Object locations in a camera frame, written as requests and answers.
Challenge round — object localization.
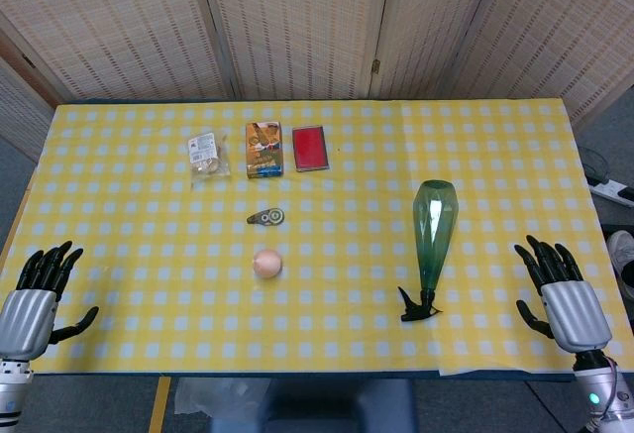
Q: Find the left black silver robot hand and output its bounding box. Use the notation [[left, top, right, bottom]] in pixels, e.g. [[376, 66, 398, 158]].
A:
[[0, 240, 100, 363]]

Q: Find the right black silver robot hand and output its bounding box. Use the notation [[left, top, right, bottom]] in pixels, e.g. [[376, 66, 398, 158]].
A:
[[513, 234, 613, 355]]

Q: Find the green spray bottle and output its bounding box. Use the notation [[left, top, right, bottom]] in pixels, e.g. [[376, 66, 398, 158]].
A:
[[397, 179, 458, 324]]

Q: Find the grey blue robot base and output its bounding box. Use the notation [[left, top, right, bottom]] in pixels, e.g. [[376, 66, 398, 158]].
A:
[[212, 378, 418, 433]]

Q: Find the white sneaker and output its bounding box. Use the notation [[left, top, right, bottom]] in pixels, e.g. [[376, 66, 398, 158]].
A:
[[606, 230, 634, 300]]

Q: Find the white power strip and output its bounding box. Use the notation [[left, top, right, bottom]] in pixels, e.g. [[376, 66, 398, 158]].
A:
[[586, 178, 634, 201]]

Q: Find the yellow floor tape strip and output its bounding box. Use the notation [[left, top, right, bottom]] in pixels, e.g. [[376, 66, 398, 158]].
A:
[[148, 377, 172, 433]]

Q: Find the woven folding screen panel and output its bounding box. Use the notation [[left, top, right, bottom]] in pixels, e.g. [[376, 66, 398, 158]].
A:
[[369, 0, 511, 102], [195, 0, 395, 102], [445, 0, 634, 132], [0, 58, 55, 162], [0, 0, 239, 105]]

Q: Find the yellow white checked tablecloth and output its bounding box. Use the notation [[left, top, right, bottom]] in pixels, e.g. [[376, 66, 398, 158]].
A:
[[0, 99, 634, 379]]

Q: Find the clear snack bag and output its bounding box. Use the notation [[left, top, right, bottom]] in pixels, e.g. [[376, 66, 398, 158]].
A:
[[185, 130, 233, 189]]

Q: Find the peach coloured ball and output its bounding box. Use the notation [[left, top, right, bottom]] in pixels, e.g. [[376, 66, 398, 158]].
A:
[[253, 248, 284, 279]]

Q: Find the green correction tape dispenser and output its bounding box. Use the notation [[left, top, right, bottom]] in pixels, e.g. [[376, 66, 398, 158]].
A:
[[246, 208, 286, 227]]

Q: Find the orange blue carton box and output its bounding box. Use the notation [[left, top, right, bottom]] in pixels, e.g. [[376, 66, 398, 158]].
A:
[[245, 121, 286, 180]]

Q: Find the red stamp pad case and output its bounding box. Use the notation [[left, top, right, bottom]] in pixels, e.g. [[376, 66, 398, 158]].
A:
[[290, 125, 332, 173]]

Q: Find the black floor cable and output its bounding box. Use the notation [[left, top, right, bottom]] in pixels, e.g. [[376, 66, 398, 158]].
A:
[[579, 147, 614, 186]]

